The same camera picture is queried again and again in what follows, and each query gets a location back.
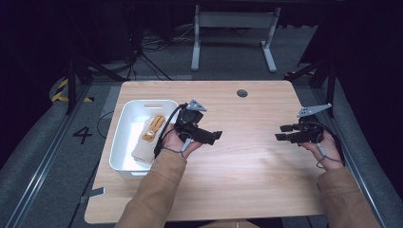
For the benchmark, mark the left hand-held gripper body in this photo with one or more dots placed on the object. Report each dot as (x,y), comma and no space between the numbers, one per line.
(187,122)

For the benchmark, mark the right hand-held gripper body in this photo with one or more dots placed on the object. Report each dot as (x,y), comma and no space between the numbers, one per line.
(312,131)

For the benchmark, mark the beige glove with orange fingers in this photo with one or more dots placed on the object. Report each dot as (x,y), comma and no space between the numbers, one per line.
(147,148)

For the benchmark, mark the white plastic bin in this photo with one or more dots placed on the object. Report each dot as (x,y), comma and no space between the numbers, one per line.
(126,139)

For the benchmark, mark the person's left hand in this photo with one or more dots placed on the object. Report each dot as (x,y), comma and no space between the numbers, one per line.
(172,141)

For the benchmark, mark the person's right hand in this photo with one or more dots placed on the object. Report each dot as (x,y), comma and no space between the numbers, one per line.
(331,152)

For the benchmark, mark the black metal stand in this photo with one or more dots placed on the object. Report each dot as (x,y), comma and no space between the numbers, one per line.
(71,85)
(331,91)

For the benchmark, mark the grey round table grommet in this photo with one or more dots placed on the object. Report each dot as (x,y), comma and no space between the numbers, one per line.
(242,93)

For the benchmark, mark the yellow and black floor tape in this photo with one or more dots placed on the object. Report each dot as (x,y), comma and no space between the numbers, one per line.
(60,93)

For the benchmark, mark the metal floor rail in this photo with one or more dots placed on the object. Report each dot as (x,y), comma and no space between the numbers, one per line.
(41,164)
(355,171)

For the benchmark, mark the grey metal table frame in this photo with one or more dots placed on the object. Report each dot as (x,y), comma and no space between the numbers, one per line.
(235,19)

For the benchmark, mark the grey table bracket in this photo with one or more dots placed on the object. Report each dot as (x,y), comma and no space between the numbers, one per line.
(95,192)

